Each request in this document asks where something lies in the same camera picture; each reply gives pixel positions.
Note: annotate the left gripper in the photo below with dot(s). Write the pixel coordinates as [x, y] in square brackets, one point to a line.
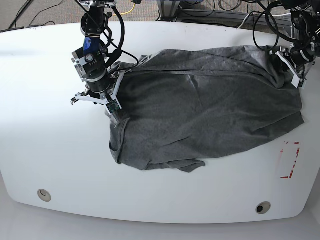
[298, 60]

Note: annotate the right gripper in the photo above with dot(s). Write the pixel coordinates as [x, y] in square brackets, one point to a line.
[101, 88]

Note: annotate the grey t-shirt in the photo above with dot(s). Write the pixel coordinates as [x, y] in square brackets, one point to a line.
[183, 107]

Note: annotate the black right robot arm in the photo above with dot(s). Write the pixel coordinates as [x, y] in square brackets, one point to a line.
[93, 62]

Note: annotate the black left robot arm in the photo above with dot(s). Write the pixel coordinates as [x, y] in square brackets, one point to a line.
[305, 18]

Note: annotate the red tape marking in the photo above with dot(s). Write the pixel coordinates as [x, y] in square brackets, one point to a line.
[289, 155]

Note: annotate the left table grommet hole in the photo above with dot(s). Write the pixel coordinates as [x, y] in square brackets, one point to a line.
[44, 195]

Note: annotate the table grommet hole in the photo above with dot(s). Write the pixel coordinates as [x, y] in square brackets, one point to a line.
[44, 195]
[263, 208]

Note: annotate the right table grommet hole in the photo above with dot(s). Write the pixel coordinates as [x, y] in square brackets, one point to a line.
[263, 208]

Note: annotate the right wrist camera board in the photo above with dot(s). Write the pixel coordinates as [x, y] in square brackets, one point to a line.
[113, 106]

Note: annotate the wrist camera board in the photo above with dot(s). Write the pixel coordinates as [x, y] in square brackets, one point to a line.
[113, 106]
[302, 83]

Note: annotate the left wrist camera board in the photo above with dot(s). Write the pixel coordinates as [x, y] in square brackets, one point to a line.
[302, 83]

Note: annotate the aluminium frame post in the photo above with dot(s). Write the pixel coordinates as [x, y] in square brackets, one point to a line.
[168, 9]

